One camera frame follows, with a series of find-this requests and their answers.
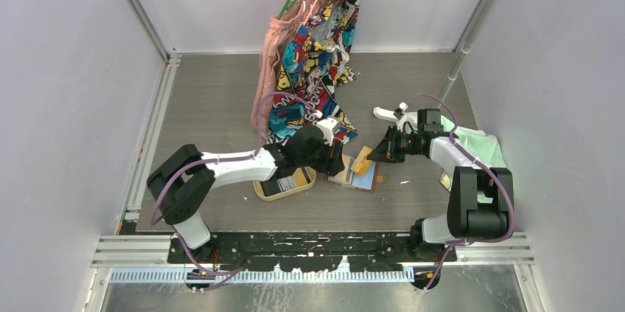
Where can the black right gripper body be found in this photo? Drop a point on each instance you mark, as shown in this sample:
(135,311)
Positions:
(406,144)

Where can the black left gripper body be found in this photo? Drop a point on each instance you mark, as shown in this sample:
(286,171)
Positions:
(320,160)

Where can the beige oval card tray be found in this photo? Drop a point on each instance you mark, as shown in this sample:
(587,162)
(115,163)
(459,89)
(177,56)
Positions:
(308,172)

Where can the brown leather card holder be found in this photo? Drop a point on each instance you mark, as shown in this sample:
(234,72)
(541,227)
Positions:
(365,179)

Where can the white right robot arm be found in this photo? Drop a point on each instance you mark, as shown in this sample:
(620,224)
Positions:
(480,206)

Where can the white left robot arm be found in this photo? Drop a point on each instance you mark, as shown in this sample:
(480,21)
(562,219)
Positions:
(181,183)

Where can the stack of dark cards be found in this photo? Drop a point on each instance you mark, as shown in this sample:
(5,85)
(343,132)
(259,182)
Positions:
(282,185)

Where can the mint green cartoon cloth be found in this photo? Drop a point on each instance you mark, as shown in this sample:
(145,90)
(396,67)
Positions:
(485,147)

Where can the colourful comic print shorts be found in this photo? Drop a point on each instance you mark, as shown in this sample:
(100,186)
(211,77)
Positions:
(314,64)

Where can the pink hanging garment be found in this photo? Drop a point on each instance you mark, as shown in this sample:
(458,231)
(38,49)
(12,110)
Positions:
(280,33)

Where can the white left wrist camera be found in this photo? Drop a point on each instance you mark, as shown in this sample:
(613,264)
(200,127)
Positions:
(327,125)

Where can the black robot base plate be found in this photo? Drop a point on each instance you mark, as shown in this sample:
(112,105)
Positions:
(319,251)

